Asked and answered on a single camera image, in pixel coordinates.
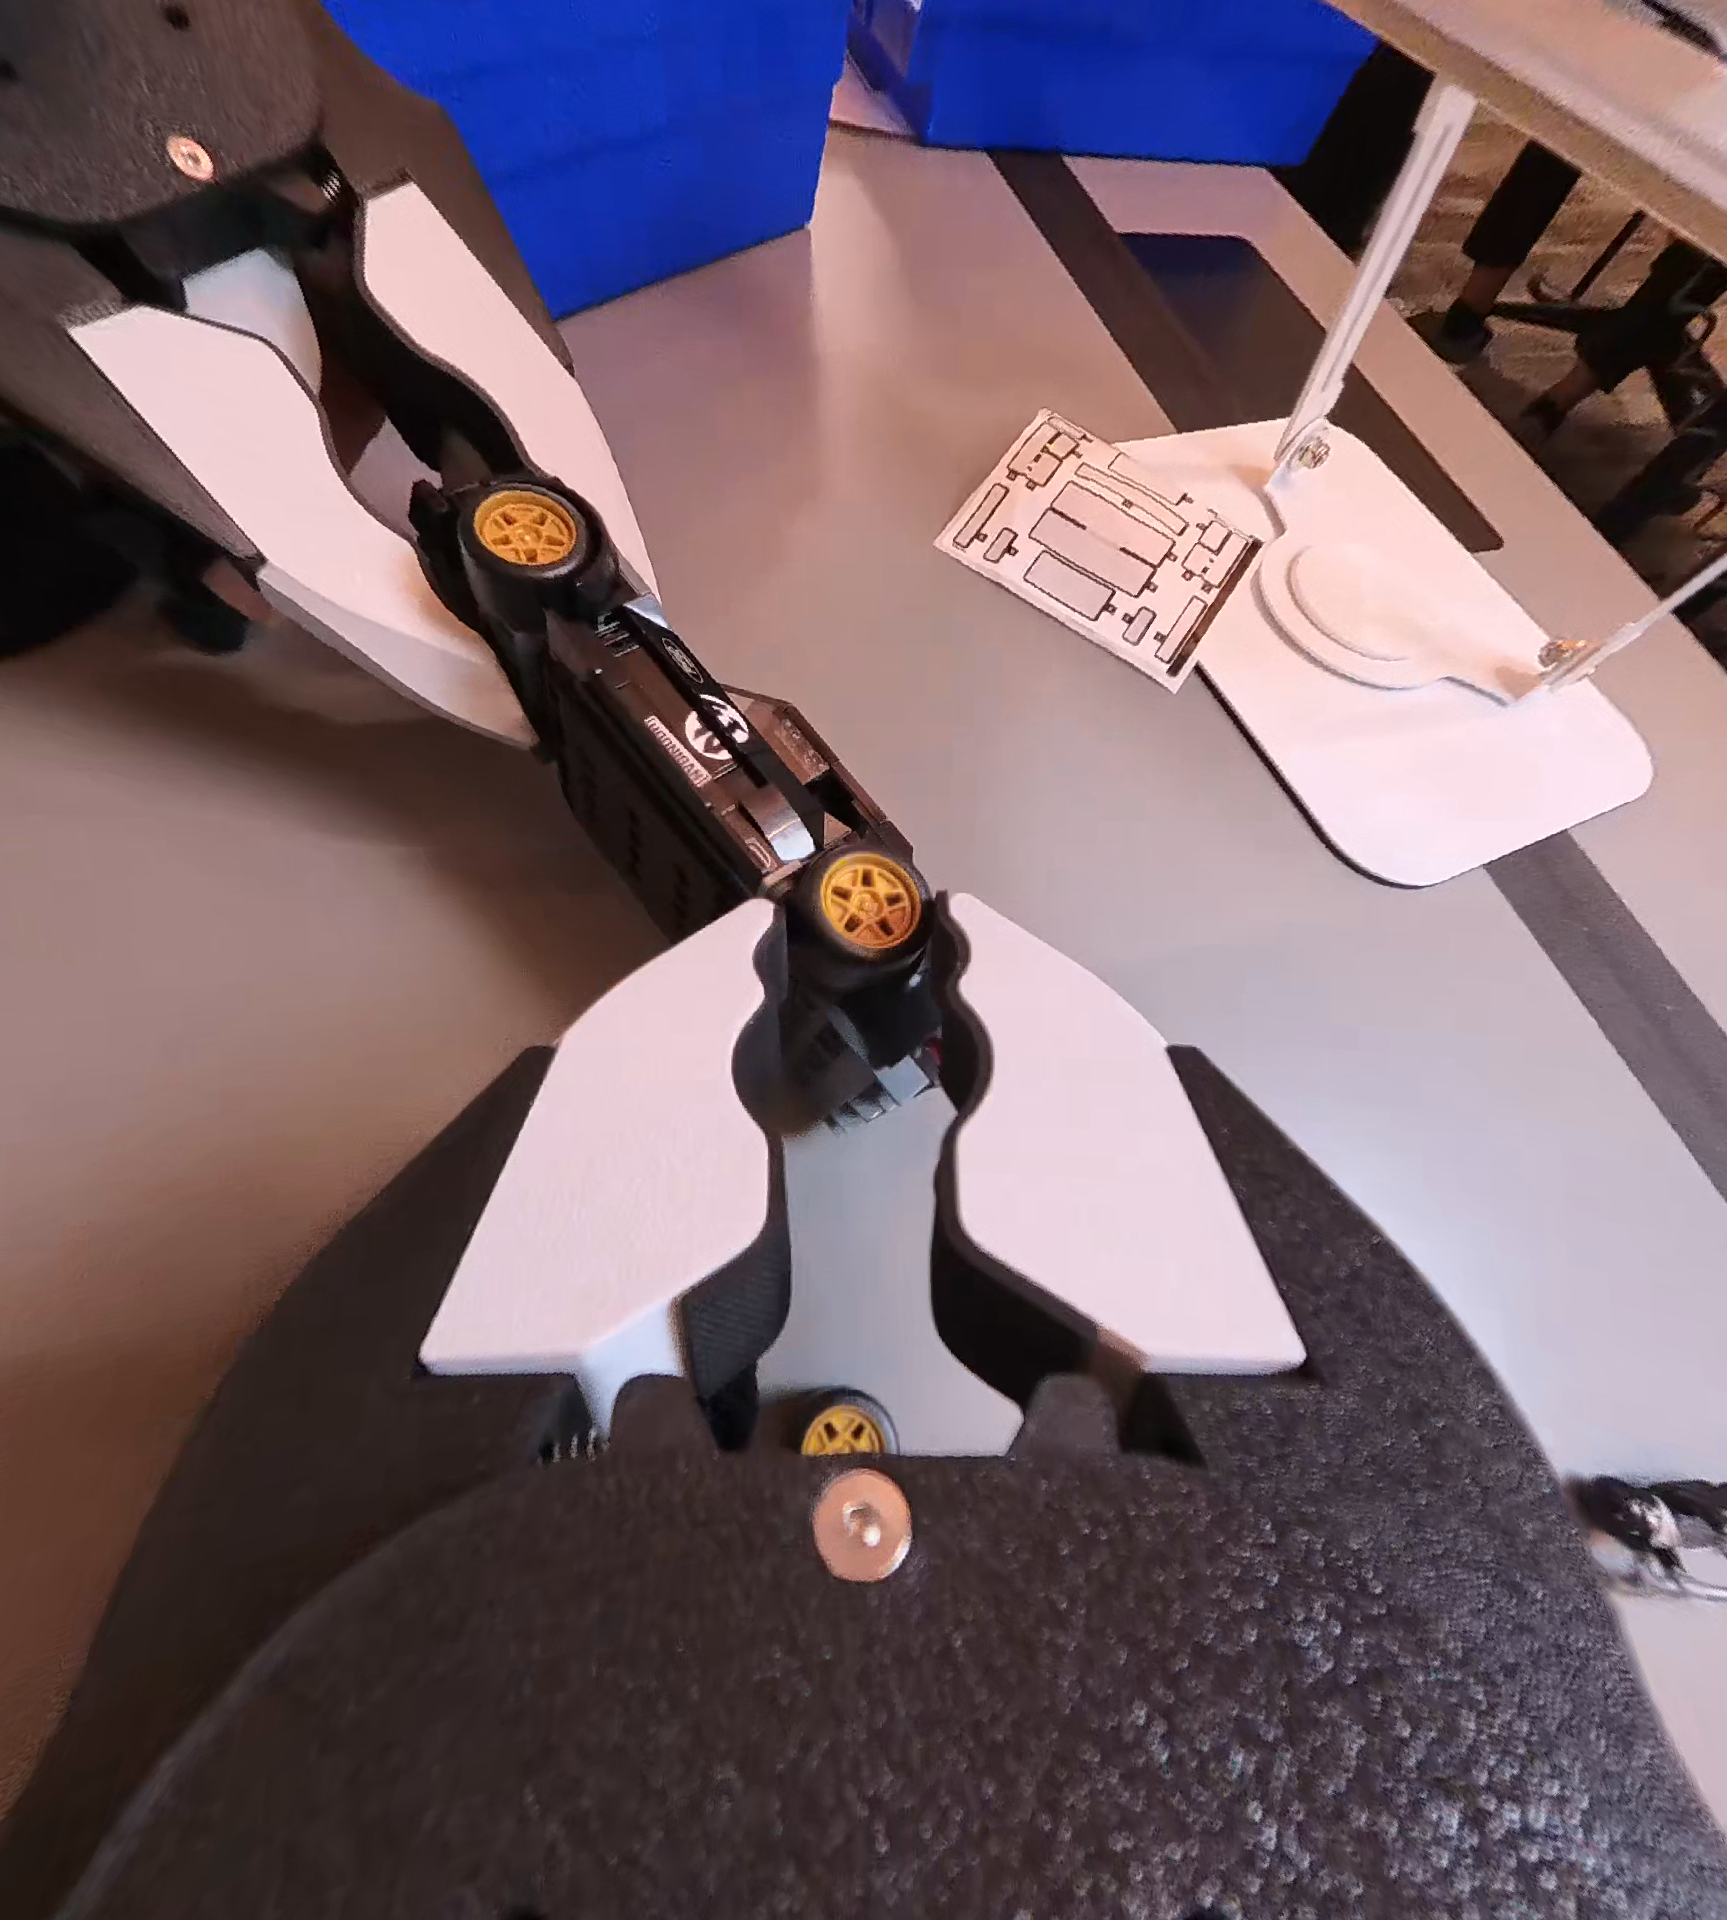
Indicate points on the white booklet stand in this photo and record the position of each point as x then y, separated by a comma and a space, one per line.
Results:
1433, 720

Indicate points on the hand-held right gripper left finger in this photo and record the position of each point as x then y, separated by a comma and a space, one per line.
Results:
608, 1187

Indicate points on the blue storage bin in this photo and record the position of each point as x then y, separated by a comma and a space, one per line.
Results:
624, 137
1133, 77

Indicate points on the small black lego piece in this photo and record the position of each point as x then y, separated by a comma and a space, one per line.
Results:
1673, 1524

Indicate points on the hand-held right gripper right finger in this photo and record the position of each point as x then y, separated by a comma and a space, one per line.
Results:
1119, 1187

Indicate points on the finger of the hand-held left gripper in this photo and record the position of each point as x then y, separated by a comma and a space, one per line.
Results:
488, 317
248, 451

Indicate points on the black lego car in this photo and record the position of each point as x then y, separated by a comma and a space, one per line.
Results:
684, 750

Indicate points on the black lego wheel gold hub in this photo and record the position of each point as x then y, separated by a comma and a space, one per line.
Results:
845, 1428
869, 900
528, 533

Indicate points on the white sticker sheet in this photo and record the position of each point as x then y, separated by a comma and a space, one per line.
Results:
1103, 541

